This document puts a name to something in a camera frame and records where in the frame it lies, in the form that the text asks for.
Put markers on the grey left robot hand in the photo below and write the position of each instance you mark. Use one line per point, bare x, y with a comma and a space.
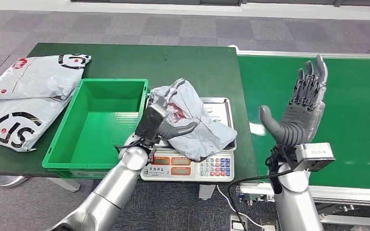
178, 130

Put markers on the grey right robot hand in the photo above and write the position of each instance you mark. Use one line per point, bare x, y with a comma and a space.
300, 118

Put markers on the grey parcel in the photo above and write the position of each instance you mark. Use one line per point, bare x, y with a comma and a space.
204, 127

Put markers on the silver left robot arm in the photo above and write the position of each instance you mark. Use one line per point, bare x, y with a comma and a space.
114, 191

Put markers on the green conveyor belt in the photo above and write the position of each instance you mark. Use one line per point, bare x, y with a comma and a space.
357, 95

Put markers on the white parcel, small black logo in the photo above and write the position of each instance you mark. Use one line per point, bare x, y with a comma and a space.
38, 76

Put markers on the white parcel, large black logo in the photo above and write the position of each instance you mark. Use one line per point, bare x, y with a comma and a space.
19, 121

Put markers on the electronic scale with steel tray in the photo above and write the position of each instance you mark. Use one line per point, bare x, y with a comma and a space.
185, 169

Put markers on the dark green table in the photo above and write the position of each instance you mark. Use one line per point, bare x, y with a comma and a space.
172, 63

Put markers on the white table leg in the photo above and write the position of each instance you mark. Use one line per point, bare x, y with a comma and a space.
205, 191
65, 185

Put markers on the green plastic crate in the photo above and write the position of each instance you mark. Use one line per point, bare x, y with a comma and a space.
102, 127

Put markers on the white floor socket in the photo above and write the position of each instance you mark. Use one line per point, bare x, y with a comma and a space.
269, 227

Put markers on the round silver table foot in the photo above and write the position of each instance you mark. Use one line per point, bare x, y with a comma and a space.
6, 181

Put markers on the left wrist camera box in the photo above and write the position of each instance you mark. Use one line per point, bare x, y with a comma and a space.
150, 124

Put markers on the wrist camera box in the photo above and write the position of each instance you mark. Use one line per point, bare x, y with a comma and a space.
150, 124
316, 156

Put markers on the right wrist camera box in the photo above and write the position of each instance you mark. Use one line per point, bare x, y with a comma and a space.
316, 156

